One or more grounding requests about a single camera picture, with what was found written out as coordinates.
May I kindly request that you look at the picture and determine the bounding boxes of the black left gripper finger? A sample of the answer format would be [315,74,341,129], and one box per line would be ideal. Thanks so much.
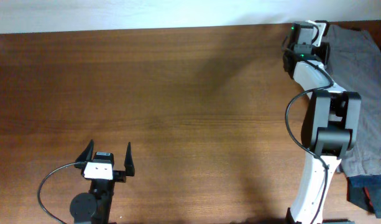
[76,139,94,162]
[124,142,135,177]

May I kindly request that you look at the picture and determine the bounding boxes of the grey shorts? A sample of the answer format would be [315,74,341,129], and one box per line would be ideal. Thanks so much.
[323,25,381,177]

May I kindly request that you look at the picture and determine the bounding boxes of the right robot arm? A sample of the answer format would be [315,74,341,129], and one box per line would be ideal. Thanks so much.
[282,21,361,224]

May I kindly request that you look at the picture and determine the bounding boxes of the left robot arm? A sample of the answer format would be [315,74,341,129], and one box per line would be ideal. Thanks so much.
[70,141,135,224]

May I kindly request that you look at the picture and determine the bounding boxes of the dark blue jeans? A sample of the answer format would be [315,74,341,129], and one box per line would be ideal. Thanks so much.
[347,175,381,218]

